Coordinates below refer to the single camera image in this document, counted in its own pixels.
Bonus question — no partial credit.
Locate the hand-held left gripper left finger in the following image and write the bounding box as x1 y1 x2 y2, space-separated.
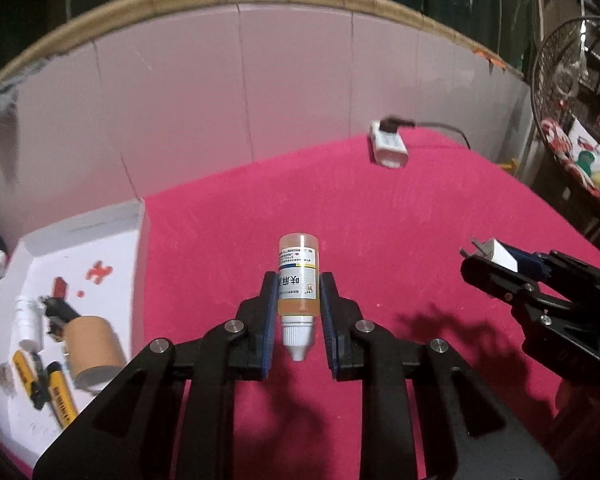
32 270 279 480

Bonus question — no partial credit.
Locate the brown cardboard tube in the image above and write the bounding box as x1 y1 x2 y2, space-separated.
62 315 127 392

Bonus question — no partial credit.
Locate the dark wicker hanging chair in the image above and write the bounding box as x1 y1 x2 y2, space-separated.
530 15 600 211

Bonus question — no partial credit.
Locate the amber medicine bottle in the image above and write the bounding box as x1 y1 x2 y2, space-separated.
277 232 320 362

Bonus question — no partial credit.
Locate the yellow black utility knife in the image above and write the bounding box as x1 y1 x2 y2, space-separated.
11 350 51 411

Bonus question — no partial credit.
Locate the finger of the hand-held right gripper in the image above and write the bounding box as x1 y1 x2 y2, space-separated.
500 242 600 303
458 247 573 316

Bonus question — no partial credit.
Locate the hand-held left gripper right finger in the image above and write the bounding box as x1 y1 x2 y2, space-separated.
320 271 561 480

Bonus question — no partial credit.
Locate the white plastic bottle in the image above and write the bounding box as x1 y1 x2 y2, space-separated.
16 296 47 352

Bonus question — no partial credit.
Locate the colourful printed cushion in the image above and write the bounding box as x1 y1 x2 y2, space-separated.
540 100 600 206

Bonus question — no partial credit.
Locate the black charging cable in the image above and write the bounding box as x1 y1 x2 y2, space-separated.
380 116 472 150

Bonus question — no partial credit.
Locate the white charger plug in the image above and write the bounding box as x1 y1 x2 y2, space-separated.
471 236 520 272

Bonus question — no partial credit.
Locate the white cardboard box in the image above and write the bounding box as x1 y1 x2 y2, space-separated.
0 199 146 466

